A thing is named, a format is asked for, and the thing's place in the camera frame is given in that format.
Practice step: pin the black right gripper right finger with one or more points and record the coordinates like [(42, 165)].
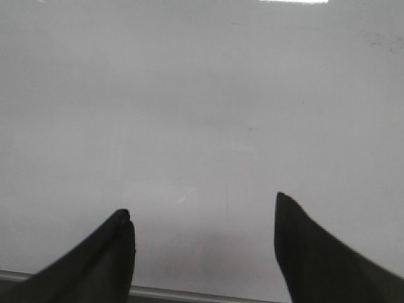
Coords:
[(317, 267)]

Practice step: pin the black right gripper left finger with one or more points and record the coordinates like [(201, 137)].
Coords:
[(98, 269)]

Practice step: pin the white whiteboard with frame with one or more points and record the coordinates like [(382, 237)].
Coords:
[(193, 115)]

